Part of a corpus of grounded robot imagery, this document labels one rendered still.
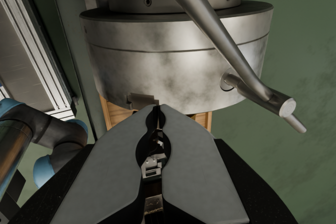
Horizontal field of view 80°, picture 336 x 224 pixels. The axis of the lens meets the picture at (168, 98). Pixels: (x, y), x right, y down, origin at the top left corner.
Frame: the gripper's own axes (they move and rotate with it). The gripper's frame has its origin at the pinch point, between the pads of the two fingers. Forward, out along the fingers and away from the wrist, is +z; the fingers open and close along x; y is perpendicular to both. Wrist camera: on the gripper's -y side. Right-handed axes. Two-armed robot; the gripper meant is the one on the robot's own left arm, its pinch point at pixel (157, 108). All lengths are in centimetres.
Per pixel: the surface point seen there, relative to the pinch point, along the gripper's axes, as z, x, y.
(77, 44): 73, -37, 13
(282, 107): 5.2, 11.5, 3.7
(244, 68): 3.6, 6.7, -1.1
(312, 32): 171, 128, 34
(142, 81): 12.6, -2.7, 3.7
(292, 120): 8.5, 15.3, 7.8
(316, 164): 190, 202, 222
